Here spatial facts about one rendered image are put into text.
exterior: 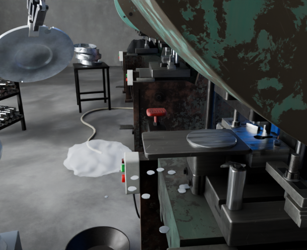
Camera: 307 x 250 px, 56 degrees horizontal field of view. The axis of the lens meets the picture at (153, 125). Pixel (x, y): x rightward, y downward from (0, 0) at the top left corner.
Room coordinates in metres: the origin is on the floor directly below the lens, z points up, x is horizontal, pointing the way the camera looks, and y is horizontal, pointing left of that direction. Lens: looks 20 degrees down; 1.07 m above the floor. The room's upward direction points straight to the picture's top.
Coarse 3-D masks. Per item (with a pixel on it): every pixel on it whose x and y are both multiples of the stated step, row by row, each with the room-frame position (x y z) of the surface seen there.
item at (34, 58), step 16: (16, 32) 0.94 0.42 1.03; (64, 32) 1.03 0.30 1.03; (0, 48) 0.95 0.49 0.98; (16, 48) 0.98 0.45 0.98; (32, 48) 1.02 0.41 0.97; (48, 48) 1.05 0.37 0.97; (64, 48) 1.08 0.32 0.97; (0, 64) 1.00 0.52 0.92; (16, 64) 1.03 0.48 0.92; (32, 64) 1.07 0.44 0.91; (48, 64) 1.10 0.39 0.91; (64, 64) 1.14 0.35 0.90; (16, 80) 1.08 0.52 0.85; (32, 80) 1.12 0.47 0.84
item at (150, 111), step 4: (152, 108) 1.02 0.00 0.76; (156, 108) 1.01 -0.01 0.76; (160, 108) 1.02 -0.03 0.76; (148, 112) 0.97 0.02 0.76; (152, 112) 0.97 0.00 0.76; (156, 112) 0.97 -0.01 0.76; (160, 112) 0.97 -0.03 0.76; (164, 112) 0.97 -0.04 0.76; (152, 116) 0.96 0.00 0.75; (156, 116) 0.97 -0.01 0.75; (156, 120) 0.99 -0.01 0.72
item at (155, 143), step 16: (144, 144) 0.64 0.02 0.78; (160, 144) 0.64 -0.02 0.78; (176, 144) 0.64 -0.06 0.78; (192, 144) 0.64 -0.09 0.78; (208, 144) 0.63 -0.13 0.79; (224, 144) 0.63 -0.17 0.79; (240, 144) 0.64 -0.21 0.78; (192, 160) 0.64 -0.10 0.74; (208, 160) 0.63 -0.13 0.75; (224, 160) 0.63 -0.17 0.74; (192, 176) 0.64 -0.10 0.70; (192, 192) 0.63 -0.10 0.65
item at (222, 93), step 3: (216, 87) 0.71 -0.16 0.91; (219, 87) 0.68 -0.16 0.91; (216, 90) 0.70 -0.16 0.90; (219, 90) 0.68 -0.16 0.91; (222, 90) 0.66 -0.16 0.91; (219, 93) 0.68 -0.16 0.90; (222, 93) 0.66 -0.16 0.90; (225, 93) 0.64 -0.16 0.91; (228, 93) 0.63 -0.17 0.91; (222, 96) 0.66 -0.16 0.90; (225, 96) 0.64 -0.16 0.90; (228, 96) 0.63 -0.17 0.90; (231, 96) 0.63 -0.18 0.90; (225, 99) 0.64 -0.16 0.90; (228, 99) 0.63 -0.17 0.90; (231, 99) 0.63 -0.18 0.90; (234, 99) 0.63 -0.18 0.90; (240, 102) 0.62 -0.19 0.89
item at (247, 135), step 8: (232, 128) 0.75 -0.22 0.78; (240, 128) 0.75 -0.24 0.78; (248, 128) 0.75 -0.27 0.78; (240, 136) 0.70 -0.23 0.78; (248, 136) 0.70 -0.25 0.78; (256, 136) 0.70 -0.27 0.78; (264, 136) 0.70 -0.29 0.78; (272, 136) 0.70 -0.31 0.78; (248, 144) 0.64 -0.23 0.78; (256, 144) 0.64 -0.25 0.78; (264, 144) 0.64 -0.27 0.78; (272, 144) 0.64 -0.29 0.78; (280, 144) 0.64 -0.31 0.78; (256, 152) 0.61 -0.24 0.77; (264, 152) 0.61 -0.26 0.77; (272, 152) 0.62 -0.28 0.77; (280, 152) 0.62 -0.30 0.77; (288, 152) 0.62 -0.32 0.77; (248, 160) 0.63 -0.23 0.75; (256, 160) 0.61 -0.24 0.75; (264, 160) 0.61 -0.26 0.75; (272, 160) 0.62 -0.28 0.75; (280, 160) 0.62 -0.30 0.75
